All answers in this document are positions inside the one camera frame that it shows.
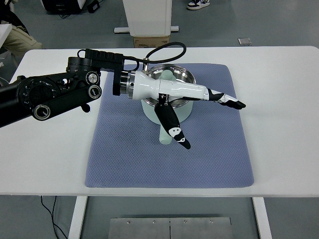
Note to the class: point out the cardboard box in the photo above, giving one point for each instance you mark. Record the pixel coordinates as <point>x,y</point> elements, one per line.
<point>150,41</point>

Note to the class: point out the white blue sneaker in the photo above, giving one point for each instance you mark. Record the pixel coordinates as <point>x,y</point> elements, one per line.
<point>197,4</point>

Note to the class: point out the metal floor plate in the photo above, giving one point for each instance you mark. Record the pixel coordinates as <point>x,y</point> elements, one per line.
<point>171,228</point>

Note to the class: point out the green pot with handle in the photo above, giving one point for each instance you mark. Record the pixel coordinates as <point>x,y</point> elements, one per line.
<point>182,112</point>

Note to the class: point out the glass pot lid green knob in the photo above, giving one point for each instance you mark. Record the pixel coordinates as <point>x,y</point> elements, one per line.
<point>181,74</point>

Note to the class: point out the white table leg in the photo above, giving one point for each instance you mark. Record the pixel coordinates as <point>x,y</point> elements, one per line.
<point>78,217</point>
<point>261,218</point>

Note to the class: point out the left white table leg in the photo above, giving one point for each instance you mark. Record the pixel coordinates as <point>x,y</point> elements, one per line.
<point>78,217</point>

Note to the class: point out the blue quilted mat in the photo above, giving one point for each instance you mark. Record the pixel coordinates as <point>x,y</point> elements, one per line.
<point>126,151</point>

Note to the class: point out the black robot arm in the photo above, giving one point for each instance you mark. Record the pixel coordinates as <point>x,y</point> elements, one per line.
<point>47,96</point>

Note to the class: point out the right white table leg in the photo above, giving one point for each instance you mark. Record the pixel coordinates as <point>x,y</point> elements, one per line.
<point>261,218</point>

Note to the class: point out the black device on floor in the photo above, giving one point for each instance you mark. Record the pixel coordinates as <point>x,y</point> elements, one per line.
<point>70,6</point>

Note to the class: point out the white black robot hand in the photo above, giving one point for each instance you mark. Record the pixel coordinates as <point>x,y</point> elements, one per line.
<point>138,85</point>

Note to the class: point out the seated person beige trousers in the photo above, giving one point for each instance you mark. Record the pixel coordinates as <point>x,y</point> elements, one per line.
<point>18,40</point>

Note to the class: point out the white pedestal stand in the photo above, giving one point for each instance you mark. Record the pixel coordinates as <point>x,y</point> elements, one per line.
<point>147,18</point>

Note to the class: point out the grey floor socket cover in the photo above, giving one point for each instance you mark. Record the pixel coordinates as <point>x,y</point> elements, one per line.
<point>244,41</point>

